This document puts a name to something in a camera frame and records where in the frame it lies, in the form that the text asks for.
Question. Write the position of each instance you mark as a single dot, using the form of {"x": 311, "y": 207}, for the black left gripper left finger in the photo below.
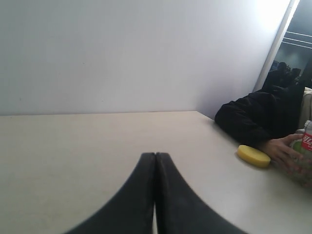
{"x": 131, "y": 209}

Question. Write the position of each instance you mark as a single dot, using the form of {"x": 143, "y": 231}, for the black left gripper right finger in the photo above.
{"x": 179, "y": 210}

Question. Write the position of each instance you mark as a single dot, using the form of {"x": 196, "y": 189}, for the clear floral-label tea bottle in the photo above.
{"x": 303, "y": 175}

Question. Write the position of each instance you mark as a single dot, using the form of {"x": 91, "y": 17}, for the clear red-label cola bottle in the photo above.
{"x": 307, "y": 136}

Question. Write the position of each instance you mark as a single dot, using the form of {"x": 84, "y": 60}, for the black-sleeved forearm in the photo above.
{"x": 262, "y": 115}

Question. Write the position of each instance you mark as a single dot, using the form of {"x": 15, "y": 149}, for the dark seated person background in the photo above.
{"x": 282, "y": 77}

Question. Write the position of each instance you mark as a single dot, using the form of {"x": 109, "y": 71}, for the open bare hand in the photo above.
{"x": 278, "y": 150}

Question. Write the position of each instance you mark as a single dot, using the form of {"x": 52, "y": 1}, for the yellow round sponge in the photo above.
{"x": 253, "y": 156}

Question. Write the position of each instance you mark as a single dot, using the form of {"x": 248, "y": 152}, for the white door frame post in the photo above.
{"x": 276, "y": 43}

